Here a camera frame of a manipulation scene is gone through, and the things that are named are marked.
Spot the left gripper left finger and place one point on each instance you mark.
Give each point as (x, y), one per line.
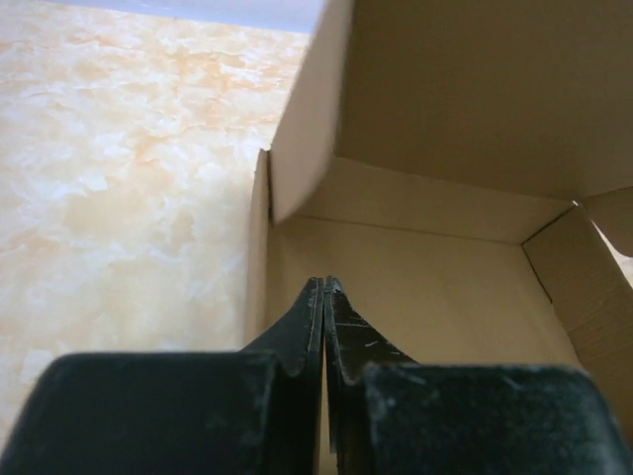
(251, 411)

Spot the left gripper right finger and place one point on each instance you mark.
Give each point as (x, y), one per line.
(389, 414)

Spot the brown cardboard box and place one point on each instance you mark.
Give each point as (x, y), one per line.
(464, 170)

